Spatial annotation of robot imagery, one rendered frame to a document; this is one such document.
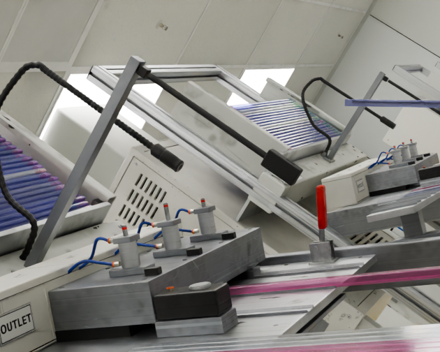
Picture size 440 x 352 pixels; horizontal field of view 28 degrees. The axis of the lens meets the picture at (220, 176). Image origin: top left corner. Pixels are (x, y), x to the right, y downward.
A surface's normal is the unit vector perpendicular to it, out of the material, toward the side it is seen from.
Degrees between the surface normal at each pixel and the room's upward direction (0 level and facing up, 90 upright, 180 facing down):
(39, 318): 138
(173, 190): 90
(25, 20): 180
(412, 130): 90
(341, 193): 90
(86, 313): 90
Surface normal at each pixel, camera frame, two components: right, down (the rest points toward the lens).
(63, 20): 0.78, 0.56
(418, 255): -0.40, 0.12
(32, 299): 0.90, -0.14
